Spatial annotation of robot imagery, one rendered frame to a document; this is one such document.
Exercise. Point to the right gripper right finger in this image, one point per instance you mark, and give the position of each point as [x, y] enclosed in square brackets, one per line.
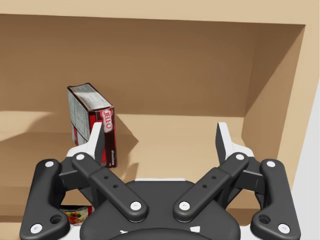
[207, 185]

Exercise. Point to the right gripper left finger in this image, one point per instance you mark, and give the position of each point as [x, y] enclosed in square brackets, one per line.
[113, 186]

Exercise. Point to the red and white can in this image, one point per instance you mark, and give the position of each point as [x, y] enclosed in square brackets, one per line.
[75, 216]

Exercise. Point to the dark red carton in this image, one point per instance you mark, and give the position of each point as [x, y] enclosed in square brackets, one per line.
[80, 112]

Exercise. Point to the pale wooden shelf unit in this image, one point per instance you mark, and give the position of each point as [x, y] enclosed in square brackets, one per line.
[175, 75]

